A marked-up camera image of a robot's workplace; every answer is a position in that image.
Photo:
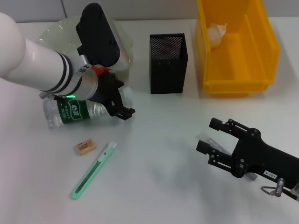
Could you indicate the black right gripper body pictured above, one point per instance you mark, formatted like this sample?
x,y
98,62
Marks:
x,y
257,156

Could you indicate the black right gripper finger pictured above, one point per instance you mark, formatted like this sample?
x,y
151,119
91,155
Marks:
x,y
216,123
203,145

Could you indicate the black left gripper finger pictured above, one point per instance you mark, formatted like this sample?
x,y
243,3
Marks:
x,y
120,95
121,113

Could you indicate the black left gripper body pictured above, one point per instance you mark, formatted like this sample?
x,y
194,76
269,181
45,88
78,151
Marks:
x,y
105,86

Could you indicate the red-orange mandarin orange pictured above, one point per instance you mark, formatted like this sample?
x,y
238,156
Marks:
x,y
98,69

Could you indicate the clear water bottle green label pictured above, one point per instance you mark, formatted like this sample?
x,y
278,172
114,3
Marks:
x,y
70,112

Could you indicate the mint green utility knife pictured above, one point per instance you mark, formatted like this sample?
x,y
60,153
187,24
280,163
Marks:
x,y
93,168

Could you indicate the white paper ball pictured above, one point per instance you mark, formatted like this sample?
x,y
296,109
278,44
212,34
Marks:
x,y
215,35

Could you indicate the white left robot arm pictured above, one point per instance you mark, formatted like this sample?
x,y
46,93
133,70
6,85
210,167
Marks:
x,y
35,65

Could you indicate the clear pen with grey end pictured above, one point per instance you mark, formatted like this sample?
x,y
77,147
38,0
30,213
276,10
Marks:
x,y
211,142

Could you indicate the small tan eraser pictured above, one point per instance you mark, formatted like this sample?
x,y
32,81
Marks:
x,y
86,147

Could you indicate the black mesh pen holder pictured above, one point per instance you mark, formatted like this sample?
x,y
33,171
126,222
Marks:
x,y
168,77

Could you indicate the pale green glass fruit plate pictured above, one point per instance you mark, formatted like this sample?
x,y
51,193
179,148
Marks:
x,y
58,32

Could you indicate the yellow plastic storage bin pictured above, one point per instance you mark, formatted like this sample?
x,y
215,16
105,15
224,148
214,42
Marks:
x,y
233,70

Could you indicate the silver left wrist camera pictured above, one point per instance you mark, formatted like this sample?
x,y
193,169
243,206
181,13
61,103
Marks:
x,y
98,35

